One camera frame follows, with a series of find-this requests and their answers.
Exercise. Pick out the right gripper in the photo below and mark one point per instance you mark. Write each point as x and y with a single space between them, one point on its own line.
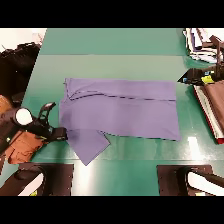
195 76

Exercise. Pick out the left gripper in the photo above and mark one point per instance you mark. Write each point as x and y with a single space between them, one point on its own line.
59 134

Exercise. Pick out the purple T-shirt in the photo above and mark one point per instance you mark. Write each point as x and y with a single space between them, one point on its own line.
123 110

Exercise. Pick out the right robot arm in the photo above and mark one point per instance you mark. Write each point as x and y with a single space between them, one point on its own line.
201 180

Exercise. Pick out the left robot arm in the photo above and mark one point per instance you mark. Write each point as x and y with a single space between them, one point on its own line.
24 116

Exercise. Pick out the heap of clothes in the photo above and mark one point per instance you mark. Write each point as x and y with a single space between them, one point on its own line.
200 46

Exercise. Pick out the white garment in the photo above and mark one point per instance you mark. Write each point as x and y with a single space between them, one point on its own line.
205 106

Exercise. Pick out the brown garment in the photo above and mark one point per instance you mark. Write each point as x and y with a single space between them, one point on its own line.
216 100

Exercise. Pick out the orange-brown garment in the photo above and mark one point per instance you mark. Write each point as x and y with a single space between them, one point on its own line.
23 146

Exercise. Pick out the red garment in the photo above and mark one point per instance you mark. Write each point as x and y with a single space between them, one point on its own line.
213 133

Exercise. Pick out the tan garment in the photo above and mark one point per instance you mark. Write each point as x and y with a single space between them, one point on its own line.
4 104

